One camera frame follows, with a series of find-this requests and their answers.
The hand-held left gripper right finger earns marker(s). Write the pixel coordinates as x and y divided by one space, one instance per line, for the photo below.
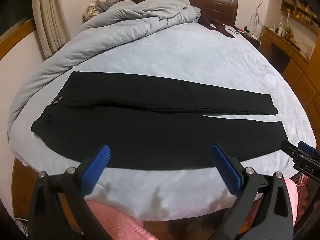
226 170

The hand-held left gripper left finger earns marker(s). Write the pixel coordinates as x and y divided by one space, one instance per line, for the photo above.
100 165

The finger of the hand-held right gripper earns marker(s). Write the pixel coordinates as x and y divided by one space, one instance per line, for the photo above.
290 150
306 148

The black pants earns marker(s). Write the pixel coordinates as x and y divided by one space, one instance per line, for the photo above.
155 135

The pink floral cloth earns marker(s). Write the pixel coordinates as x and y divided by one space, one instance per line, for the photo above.
305 190

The wooden cabinet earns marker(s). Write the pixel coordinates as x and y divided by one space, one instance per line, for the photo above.
303 92

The person's pink clothing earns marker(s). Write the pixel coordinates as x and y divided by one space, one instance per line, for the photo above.
117 220

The wooden desk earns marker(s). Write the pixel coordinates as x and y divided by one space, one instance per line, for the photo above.
282 47

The bed with light blue sheet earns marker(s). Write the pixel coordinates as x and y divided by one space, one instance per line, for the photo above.
200 62

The wooden nightstand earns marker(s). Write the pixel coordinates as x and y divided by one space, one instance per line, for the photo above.
251 38

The white bottle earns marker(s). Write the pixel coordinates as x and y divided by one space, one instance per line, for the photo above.
281 30

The grey duvet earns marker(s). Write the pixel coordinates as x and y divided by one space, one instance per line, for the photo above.
112 30

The dark maroon clothing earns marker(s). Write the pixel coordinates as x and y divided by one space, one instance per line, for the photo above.
220 28

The wooden framed window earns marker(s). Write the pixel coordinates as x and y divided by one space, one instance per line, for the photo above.
20 38

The beige curtain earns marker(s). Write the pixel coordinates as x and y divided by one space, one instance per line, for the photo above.
50 17

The grey garment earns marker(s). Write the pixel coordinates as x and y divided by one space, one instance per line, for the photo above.
105 5

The wooden headboard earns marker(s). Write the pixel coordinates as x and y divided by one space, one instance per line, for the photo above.
220 5

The wooden wall shelf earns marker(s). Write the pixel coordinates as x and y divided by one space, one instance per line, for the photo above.
300 7

